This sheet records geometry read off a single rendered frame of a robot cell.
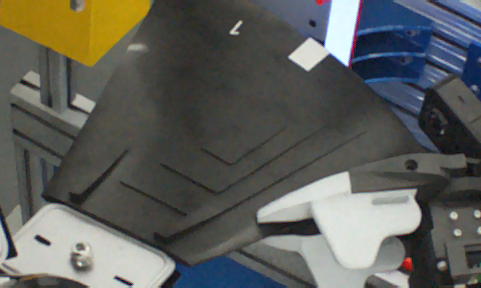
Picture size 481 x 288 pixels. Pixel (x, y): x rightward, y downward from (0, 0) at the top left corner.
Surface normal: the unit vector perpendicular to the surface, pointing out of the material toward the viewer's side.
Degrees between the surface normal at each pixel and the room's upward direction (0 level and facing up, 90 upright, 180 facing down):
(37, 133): 90
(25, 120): 90
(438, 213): 6
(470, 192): 96
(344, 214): 6
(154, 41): 2
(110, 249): 8
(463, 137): 96
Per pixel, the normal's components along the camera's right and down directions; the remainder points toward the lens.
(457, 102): 0.06, -0.57
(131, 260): 0.04, -0.78
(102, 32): 0.86, 0.41
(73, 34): -0.50, 0.60
